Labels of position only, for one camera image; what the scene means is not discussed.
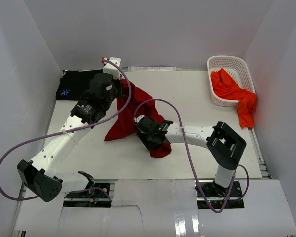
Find red t shirt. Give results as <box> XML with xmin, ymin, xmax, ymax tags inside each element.
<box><xmin>104</xmin><ymin>79</ymin><xmax>172</xmax><ymax>158</ymax></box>

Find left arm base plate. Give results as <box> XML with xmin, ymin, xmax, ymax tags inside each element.
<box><xmin>63</xmin><ymin>189</ymin><xmax>111</xmax><ymax>208</ymax></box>

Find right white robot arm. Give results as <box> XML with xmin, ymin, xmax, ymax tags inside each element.
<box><xmin>135</xmin><ymin>115</ymin><xmax>246</xmax><ymax>197</ymax></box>

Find folded black t shirt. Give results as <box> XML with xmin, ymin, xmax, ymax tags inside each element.
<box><xmin>55</xmin><ymin>70</ymin><xmax>113</xmax><ymax>101</ymax></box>

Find white plastic basket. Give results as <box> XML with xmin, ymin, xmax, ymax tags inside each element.
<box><xmin>207</xmin><ymin>55</ymin><xmax>255</xmax><ymax>107</ymax></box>

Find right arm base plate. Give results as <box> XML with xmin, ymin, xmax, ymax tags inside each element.
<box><xmin>195</xmin><ymin>181</ymin><xmax>245</xmax><ymax>210</ymax></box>

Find white papers at back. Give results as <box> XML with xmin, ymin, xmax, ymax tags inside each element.
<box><xmin>128</xmin><ymin>66</ymin><xmax>176</xmax><ymax>72</ymax></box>

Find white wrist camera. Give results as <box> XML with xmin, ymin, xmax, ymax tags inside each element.
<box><xmin>134</xmin><ymin>115</ymin><xmax>145</xmax><ymax>124</ymax></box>
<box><xmin>101</xmin><ymin>57</ymin><xmax>122</xmax><ymax>80</ymax></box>

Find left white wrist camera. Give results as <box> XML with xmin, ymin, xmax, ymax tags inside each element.
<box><xmin>101</xmin><ymin>57</ymin><xmax>122</xmax><ymax>80</ymax></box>

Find orange t shirt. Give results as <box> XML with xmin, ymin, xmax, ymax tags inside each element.
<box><xmin>211</xmin><ymin>68</ymin><xmax>257</xmax><ymax>128</ymax></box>

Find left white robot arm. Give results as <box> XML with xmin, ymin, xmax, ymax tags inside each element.
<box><xmin>17</xmin><ymin>73</ymin><xmax>123</xmax><ymax>202</ymax></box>

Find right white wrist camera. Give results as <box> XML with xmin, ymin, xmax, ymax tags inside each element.
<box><xmin>134</xmin><ymin>115</ymin><xmax>145</xmax><ymax>124</ymax></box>

